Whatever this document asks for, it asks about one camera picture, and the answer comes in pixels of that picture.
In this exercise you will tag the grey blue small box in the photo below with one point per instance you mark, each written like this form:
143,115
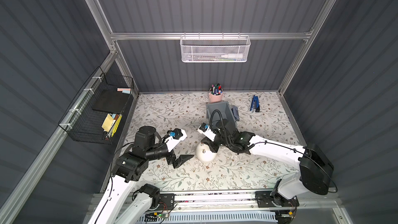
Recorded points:
235,113

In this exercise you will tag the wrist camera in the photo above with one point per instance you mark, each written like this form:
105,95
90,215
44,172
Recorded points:
174,138
205,130

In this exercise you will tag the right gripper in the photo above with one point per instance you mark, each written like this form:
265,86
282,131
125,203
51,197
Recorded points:
213,141

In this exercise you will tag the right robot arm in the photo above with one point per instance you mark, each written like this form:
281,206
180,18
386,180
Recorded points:
314,169

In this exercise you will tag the white marker in basket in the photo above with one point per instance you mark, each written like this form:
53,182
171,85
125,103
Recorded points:
232,56

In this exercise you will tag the grey plastic parts bin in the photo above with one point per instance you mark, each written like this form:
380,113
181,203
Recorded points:
224,107

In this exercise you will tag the yellow sticky note pad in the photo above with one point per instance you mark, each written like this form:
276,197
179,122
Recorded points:
108,122

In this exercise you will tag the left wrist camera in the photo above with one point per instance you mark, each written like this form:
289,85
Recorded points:
174,138

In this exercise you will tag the blue stapler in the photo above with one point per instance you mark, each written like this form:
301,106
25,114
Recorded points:
255,104

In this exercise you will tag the black wire wall basket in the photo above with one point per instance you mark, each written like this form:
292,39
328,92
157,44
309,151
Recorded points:
96,114

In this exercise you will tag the pink pen cup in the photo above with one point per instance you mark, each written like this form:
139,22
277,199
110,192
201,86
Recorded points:
215,93

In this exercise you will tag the black notebook in basket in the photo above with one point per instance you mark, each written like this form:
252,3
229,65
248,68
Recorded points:
110,101

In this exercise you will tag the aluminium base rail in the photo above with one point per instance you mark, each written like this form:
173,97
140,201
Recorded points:
239,200

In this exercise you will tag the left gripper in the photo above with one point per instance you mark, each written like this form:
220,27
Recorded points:
169,156

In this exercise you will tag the white dome with screws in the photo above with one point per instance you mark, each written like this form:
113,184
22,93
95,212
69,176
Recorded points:
204,153

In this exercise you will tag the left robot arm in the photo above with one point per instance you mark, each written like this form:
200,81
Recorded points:
121,204

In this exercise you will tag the white wire mesh basket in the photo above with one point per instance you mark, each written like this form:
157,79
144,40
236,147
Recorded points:
209,48

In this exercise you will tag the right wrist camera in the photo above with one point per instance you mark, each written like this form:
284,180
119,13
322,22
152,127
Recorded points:
205,130

